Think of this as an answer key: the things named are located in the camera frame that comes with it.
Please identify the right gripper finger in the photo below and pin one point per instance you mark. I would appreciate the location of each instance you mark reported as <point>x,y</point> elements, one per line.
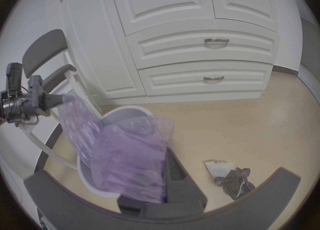
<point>180,191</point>

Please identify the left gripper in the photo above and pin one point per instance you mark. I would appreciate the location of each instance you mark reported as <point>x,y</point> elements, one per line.
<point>41,102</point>

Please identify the purple plastic bag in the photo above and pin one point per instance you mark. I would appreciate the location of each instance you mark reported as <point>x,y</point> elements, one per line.
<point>125,154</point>

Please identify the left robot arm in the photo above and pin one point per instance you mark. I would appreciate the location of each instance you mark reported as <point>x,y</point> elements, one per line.
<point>15,74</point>

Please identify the crumpled black plastic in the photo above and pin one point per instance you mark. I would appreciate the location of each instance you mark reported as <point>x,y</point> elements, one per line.
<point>236,182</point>

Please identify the white trash bin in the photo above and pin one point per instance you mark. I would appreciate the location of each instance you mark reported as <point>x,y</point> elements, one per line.
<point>120,114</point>

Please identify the crumpled white paper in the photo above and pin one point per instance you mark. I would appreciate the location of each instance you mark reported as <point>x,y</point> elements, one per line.
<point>220,167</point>

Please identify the white chair with grey cushions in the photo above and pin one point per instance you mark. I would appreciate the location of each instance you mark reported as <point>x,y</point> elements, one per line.
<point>42,49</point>

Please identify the white wardrobe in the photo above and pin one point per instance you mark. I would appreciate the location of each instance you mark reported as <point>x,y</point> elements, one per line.
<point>175,11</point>

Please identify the grey curtain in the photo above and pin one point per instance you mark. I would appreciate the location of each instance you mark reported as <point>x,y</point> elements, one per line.
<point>310,49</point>

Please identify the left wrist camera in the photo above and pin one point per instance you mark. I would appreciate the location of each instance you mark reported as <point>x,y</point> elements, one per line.
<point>35,80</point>

